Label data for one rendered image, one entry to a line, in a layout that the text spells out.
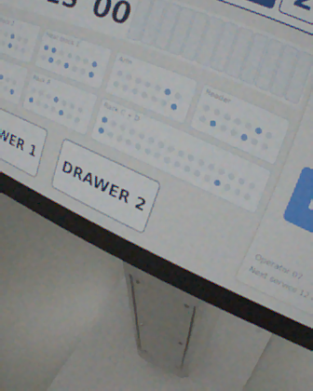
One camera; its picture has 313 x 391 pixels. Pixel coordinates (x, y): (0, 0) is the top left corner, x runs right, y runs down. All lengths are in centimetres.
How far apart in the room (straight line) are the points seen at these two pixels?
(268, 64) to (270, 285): 17
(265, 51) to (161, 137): 11
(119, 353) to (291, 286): 100
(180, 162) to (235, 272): 10
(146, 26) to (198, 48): 5
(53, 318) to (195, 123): 113
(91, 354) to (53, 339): 13
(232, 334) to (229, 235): 100
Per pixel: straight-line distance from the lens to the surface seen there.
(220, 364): 136
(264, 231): 39
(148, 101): 39
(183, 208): 40
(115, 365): 135
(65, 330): 144
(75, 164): 43
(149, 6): 40
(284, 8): 37
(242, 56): 37
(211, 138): 38
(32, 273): 152
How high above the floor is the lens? 135
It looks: 56 degrees down
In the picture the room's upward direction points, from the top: 3 degrees counter-clockwise
